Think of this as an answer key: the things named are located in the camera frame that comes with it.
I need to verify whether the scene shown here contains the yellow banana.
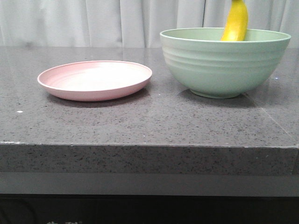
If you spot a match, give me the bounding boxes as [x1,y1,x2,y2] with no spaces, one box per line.
[221,0,248,42]

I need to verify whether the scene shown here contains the pink plate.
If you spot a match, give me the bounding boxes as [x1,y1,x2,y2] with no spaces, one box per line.
[37,60,152,101]

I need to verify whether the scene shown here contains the green ribbed bowl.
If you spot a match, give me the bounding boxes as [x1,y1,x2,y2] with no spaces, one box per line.
[160,28,291,98]

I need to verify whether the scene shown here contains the white curtain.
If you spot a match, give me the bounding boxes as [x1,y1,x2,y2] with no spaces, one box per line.
[0,0,299,49]

